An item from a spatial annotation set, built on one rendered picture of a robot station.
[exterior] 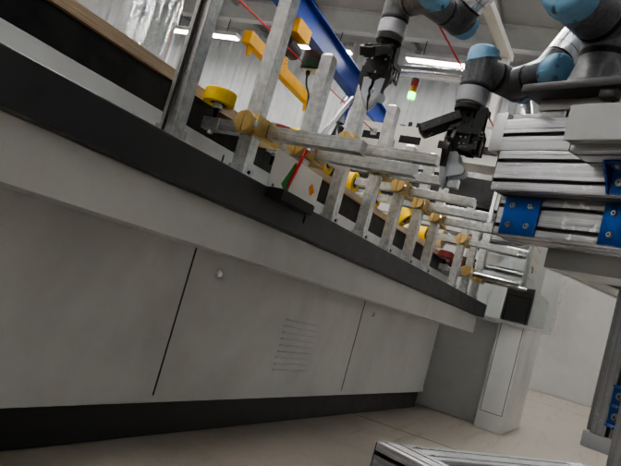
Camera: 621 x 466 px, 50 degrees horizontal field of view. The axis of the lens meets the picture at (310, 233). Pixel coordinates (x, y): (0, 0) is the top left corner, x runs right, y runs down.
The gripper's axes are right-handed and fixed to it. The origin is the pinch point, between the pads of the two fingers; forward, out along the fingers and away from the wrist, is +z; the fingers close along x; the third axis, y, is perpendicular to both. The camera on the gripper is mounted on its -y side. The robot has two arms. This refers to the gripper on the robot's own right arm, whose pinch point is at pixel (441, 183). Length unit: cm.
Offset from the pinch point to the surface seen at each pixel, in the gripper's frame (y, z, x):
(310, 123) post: -36.7, -8.6, -5.7
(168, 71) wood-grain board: -56, -6, -40
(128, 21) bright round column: -377, -144, 236
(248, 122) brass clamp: -35.8, 1.3, -33.5
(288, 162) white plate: -34.9, 4.3, -13.5
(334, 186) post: -37.4, 1.9, 19.3
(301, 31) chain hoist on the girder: -321, -226, 409
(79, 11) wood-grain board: -56, -6, -68
